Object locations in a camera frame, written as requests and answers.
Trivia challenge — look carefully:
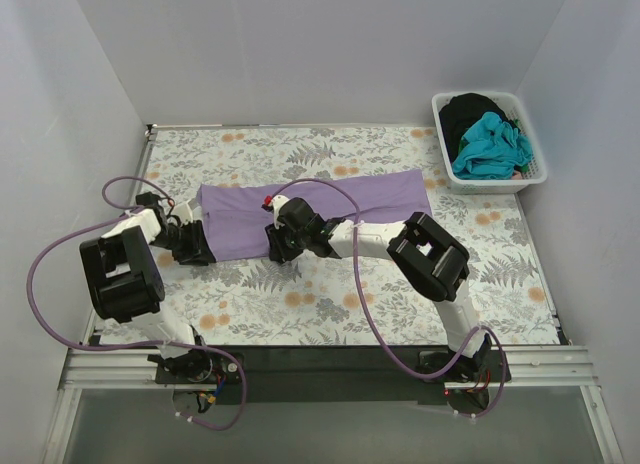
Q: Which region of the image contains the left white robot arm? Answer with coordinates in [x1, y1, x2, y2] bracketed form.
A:
[79, 192, 215, 384]

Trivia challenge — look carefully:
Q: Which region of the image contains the floral patterned table mat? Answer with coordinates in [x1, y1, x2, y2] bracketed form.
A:
[146, 127, 559, 345]

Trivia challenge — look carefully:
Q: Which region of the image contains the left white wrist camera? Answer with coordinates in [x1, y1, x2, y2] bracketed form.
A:
[170, 198, 202, 226]

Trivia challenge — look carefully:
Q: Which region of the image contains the aluminium frame rail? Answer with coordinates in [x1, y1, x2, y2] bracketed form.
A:
[59, 345, 623, 463]

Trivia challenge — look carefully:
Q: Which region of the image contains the white plastic laundry basket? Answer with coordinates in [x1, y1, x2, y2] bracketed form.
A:
[432, 90, 548, 194]

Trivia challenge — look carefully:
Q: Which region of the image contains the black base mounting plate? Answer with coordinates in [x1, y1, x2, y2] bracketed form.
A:
[149, 341, 511, 413]

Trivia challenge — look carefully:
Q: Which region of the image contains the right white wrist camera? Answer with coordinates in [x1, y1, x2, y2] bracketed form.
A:
[262, 194, 290, 228]

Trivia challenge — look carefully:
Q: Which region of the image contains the purple t shirt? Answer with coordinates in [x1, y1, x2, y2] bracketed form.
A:
[197, 170, 432, 262]

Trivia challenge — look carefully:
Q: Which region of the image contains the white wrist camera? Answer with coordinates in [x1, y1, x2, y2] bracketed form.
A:
[170, 198, 202, 226]
[262, 194, 290, 228]

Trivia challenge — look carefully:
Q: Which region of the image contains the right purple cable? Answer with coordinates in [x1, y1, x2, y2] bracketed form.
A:
[267, 178, 507, 419]

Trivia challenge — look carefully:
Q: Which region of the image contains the black t shirt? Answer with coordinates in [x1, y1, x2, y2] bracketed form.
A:
[438, 93, 507, 155]

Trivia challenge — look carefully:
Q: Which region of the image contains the teal t shirt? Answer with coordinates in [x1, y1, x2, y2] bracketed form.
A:
[451, 111, 533, 180]

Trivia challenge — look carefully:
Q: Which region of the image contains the green garment in basket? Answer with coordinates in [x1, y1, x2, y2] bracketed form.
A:
[508, 119, 523, 174]

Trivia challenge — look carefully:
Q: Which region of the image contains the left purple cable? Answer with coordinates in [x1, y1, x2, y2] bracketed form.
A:
[27, 176, 250, 433]

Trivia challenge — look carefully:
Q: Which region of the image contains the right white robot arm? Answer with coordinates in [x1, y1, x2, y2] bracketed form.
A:
[262, 195, 493, 382]

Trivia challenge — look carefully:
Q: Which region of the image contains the purple cable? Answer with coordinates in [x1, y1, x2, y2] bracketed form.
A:
[267, 178, 507, 419]
[27, 176, 250, 433]

